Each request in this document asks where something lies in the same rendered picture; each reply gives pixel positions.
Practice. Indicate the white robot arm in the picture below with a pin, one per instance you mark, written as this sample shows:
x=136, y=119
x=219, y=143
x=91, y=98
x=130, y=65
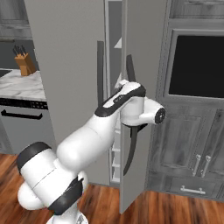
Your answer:
x=78, y=145

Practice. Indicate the wide grey fridge door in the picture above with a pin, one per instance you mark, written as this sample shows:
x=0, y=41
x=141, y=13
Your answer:
x=67, y=58

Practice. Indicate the narrow grey fridge door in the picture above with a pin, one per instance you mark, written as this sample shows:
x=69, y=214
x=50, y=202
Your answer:
x=143, y=43

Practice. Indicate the fridge interior with white shelves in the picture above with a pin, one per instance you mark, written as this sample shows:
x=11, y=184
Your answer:
x=114, y=26

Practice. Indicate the grey wood cupboard door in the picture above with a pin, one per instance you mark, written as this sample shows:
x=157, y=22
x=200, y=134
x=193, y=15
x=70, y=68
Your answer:
x=178, y=137
x=217, y=140

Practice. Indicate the grey dishwasher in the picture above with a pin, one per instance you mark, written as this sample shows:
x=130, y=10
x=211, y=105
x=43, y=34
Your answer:
x=26, y=131

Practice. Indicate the grey wood drawer front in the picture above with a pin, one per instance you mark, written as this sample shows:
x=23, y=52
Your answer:
x=175, y=186

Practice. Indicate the built-in oven with black window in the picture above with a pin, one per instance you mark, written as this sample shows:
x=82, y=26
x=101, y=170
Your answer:
x=198, y=64

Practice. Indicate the wooden knife block with knives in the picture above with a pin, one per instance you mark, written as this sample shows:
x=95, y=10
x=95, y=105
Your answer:
x=25, y=64

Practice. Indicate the grey wood cupboard above oven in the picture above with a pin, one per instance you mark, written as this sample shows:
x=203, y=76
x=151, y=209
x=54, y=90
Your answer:
x=198, y=8

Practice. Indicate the grey wall cupboard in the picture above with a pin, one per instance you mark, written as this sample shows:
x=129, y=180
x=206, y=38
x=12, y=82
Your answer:
x=14, y=17

